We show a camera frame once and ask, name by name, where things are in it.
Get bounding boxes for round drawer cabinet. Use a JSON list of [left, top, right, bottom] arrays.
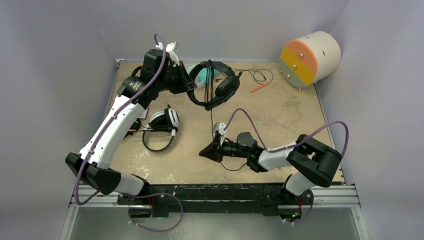
[[280, 31, 342, 89]]

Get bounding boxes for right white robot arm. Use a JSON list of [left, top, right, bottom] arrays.
[[199, 132, 343, 204]]

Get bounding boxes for black headphones with cable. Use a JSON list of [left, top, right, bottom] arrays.
[[124, 118, 141, 138]]

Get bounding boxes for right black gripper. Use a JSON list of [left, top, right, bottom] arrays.
[[198, 134, 249, 164]]

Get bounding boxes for pink orange stick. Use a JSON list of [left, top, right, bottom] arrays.
[[249, 81, 272, 93]]

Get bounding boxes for black wired earbuds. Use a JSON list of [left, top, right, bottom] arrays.
[[232, 68, 274, 85]]

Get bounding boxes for teal cat ear headphones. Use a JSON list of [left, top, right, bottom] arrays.
[[185, 63, 210, 88]]

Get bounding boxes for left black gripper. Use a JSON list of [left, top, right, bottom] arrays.
[[156, 60, 196, 94]]

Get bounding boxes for black headphones with pink mic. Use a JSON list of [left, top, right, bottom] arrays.
[[187, 59, 242, 129]]

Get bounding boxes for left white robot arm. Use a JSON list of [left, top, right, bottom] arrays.
[[65, 49, 190, 205]]

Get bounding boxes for white and black headphones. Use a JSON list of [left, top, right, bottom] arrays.
[[142, 104, 180, 153]]

